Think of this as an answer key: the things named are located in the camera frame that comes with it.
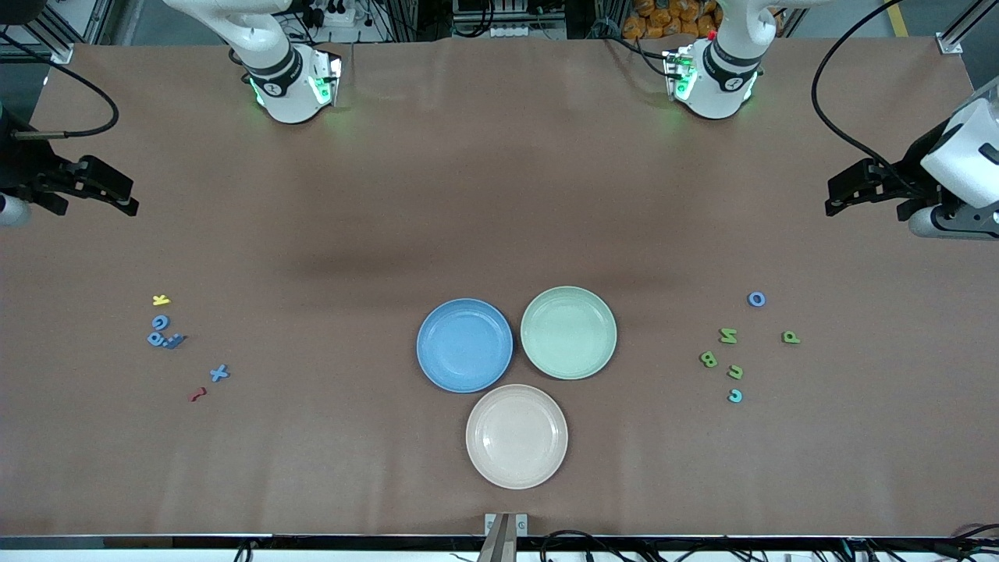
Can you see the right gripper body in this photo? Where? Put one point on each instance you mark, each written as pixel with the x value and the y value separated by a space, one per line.
pixel 23 168

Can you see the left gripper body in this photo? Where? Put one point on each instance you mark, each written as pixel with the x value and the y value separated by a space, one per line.
pixel 915 168

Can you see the blue foam letter G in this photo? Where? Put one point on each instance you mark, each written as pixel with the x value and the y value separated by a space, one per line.
pixel 154 321

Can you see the blue foam letter E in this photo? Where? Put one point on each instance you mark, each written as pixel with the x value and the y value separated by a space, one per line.
pixel 175 341

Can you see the green foam letter N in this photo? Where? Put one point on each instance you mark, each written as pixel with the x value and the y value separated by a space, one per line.
pixel 728 336

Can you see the blue foam letter X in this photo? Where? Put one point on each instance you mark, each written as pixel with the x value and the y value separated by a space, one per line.
pixel 220 373

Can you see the green foam letter B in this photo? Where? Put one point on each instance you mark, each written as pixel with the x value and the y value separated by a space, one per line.
pixel 709 359

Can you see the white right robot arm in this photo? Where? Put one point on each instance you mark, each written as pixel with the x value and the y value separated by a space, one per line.
pixel 285 86

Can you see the blue foam letter O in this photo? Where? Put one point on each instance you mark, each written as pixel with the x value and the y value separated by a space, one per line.
pixel 751 299

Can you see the red foam letter I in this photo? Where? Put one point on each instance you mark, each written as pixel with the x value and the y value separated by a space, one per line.
pixel 197 395

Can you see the orange fruit bag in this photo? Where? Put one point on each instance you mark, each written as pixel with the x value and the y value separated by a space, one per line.
pixel 663 19

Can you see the white power strip with plugs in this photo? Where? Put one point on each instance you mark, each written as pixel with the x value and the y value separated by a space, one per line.
pixel 335 16

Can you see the green round plate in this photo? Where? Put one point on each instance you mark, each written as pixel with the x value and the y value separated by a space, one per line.
pixel 568 332

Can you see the brown table cover sheet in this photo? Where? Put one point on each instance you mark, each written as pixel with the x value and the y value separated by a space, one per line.
pixel 499 195

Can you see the blue round plate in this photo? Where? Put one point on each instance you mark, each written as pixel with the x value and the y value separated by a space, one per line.
pixel 484 351

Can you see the beige round plate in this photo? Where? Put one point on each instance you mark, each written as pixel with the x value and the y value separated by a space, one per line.
pixel 517 437

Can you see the aluminium frame profile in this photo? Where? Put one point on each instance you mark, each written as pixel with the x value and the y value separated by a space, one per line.
pixel 61 53
pixel 952 43

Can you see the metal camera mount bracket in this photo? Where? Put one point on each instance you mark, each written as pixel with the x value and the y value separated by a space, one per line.
pixel 506 538

